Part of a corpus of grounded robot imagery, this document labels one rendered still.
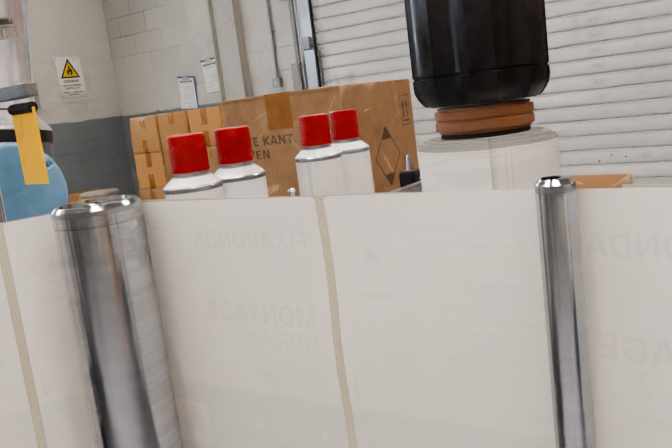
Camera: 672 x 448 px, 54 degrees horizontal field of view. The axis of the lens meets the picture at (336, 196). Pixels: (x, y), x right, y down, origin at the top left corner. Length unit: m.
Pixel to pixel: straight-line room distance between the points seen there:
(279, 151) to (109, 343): 0.85
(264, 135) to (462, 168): 0.78
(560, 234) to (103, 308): 0.19
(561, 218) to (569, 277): 0.02
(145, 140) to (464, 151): 4.37
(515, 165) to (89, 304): 0.23
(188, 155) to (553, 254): 0.42
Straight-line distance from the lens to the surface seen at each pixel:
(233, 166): 0.62
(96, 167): 7.26
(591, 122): 4.72
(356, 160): 0.75
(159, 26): 6.97
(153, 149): 4.67
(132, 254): 0.30
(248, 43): 6.18
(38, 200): 0.75
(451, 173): 0.38
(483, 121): 0.39
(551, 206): 0.20
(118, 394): 0.31
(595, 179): 1.52
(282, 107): 1.11
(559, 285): 0.21
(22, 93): 0.52
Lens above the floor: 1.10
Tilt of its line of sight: 8 degrees down
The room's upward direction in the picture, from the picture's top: 7 degrees counter-clockwise
